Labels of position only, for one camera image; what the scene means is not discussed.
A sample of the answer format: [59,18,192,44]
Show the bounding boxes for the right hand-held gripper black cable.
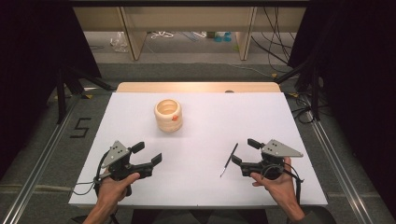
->
[261,161,305,206]

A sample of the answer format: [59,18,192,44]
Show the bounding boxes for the hand-held gripper black cable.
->
[72,150,110,197]
[261,161,305,206]

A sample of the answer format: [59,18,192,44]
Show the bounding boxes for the clear plastic bag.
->
[109,31,129,53]

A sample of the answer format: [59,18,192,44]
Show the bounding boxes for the person's left hand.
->
[96,172,141,213]

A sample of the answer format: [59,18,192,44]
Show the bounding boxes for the black hanging cables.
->
[250,7,300,74]

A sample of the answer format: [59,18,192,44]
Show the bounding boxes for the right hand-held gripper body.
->
[241,138,304,181]

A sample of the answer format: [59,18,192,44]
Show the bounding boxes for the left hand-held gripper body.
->
[101,140,155,181]

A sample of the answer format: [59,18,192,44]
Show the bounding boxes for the thin black pen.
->
[219,142,239,178]

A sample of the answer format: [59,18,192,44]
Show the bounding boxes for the light wooden table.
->
[116,81,282,93]

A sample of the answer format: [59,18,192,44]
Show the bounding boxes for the wooden background shelf unit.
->
[73,6,307,62]

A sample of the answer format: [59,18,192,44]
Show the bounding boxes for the person's dark trousers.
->
[129,208,270,224]

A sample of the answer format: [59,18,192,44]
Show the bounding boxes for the black curtain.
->
[288,0,396,218]
[0,0,102,180]

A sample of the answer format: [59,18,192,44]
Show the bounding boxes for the white coiled cord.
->
[150,30,176,40]

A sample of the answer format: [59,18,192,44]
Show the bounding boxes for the beige ribbed pen holder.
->
[153,98,184,133]

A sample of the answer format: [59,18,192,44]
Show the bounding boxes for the black metal stand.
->
[274,60,321,121]
[55,65,117,125]

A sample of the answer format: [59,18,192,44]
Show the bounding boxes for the black floor cables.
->
[288,91,330,125]

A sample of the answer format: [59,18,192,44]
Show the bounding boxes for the person's right hand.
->
[249,157,302,210]

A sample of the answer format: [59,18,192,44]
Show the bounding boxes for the silver metal floor rail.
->
[1,94,83,224]
[306,111,372,224]

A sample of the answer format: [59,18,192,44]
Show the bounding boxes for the blue plastic objects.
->
[213,31,233,43]

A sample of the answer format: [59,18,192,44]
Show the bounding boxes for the left hand-held gripper black cable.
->
[72,150,110,197]

